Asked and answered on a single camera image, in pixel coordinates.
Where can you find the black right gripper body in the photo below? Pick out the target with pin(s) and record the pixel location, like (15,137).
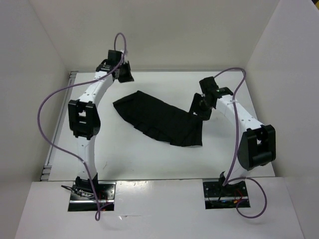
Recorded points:
(200,106)

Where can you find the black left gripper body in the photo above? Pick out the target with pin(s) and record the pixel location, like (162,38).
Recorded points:
(124,75)

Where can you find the black skirt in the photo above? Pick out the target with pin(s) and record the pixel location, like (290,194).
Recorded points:
(159,120)

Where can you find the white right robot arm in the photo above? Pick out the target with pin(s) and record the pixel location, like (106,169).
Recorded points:
(255,142)

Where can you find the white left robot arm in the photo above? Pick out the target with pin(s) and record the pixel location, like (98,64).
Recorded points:
(85,123)

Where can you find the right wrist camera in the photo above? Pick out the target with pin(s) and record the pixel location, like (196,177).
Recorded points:
(208,85)

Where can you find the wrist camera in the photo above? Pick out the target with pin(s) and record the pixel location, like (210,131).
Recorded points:
(114,57)
(208,85)

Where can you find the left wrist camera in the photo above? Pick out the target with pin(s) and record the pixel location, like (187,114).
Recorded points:
(114,57)

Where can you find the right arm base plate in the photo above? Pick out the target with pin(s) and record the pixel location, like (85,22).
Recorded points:
(218,197)

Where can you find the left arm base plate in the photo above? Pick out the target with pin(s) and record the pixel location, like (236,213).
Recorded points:
(82,201)

